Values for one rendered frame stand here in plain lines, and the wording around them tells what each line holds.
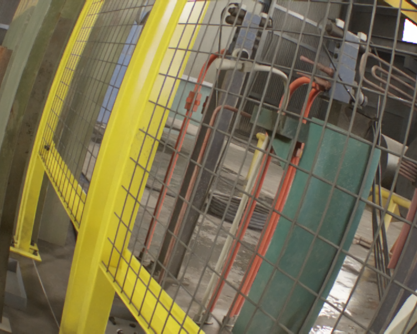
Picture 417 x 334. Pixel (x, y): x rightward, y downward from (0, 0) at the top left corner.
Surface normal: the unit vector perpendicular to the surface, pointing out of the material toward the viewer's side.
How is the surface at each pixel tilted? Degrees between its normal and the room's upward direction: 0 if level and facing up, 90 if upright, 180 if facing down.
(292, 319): 90
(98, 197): 90
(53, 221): 90
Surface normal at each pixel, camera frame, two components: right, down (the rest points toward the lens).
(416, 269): 0.33, 0.19
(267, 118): -0.89, -0.26
